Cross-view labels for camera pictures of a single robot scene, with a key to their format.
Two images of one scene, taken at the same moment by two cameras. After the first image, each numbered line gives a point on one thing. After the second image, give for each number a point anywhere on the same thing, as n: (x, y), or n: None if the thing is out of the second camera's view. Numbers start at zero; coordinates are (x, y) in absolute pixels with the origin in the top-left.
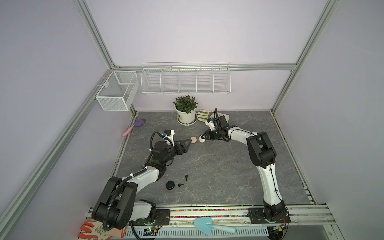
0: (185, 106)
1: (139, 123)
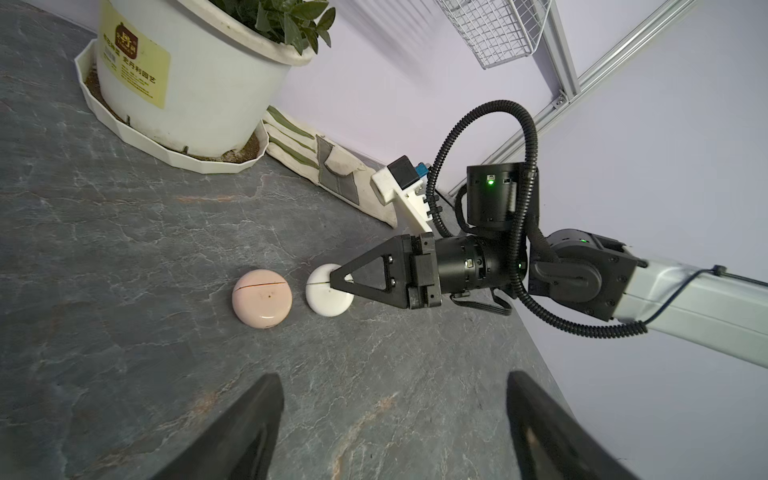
0: (191, 83)
1: None
